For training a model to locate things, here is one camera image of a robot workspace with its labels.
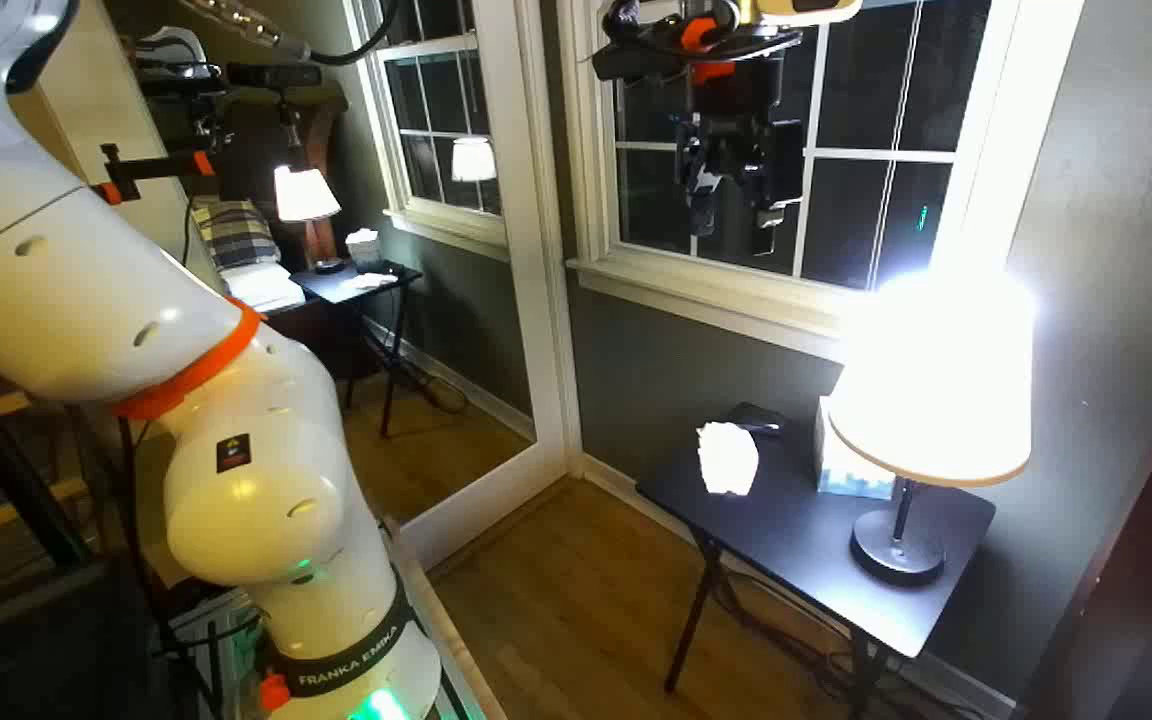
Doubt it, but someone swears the white framed leaning mirror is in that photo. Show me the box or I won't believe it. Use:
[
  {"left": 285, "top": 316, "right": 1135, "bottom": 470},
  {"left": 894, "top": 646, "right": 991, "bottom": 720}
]
[{"left": 108, "top": 0, "right": 586, "bottom": 573}]

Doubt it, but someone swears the patterned tissue box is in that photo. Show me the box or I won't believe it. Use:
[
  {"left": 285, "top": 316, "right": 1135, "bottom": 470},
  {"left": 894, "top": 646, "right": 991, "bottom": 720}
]
[{"left": 810, "top": 396, "right": 900, "bottom": 506}]

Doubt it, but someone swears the small black object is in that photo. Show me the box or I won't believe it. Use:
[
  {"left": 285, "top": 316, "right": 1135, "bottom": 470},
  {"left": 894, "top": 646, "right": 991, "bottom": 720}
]
[{"left": 733, "top": 401, "right": 789, "bottom": 445}]

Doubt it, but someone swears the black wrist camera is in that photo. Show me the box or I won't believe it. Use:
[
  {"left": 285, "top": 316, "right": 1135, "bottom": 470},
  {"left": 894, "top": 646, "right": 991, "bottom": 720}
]
[{"left": 586, "top": 10, "right": 808, "bottom": 87}]

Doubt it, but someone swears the dark wooden headboard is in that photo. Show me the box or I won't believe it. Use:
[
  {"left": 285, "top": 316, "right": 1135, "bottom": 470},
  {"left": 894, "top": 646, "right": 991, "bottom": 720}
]
[{"left": 1011, "top": 333, "right": 1152, "bottom": 720}]

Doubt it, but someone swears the black folding side table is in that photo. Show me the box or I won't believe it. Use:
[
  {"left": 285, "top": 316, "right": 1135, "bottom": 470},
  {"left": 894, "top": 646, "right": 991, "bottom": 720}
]
[{"left": 633, "top": 426, "right": 1001, "bottom": 698}]

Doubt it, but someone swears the black tripod with orange clamps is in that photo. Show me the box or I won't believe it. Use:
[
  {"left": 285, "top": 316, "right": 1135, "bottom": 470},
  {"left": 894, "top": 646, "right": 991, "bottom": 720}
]
[{"left": 0, "top": 138, "right": 228, "bottom": 576}]

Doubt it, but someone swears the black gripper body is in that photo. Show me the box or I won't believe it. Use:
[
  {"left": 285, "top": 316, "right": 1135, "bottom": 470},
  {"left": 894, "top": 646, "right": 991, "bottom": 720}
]
[{"left": 675, "top": 74, "right": 808, "bottom": 210}]

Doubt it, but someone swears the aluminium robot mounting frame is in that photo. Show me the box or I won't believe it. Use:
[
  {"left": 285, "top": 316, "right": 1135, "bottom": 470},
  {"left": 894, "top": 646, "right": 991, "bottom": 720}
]
[{"left": 161, "top": 586, "right": 267, "bottom": 720}]

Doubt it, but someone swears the white framed window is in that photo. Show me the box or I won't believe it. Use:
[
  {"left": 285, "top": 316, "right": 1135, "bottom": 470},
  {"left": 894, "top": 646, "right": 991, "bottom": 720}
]
[{"left": 561, "top": 0, "right": 1086, "bottom": 365}]

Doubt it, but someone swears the white crumpled paper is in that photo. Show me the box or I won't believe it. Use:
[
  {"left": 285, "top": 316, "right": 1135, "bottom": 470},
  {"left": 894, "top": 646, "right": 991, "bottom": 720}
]
[{"left": 691, "top": 416, "right": 763, "bottom": 502}]

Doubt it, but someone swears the white shade table lamp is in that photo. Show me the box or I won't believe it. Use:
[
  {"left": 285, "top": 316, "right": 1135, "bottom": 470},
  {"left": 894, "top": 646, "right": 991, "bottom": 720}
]
[{"left": 824, "top": 266, "right": 1038, "bottom": 586}]

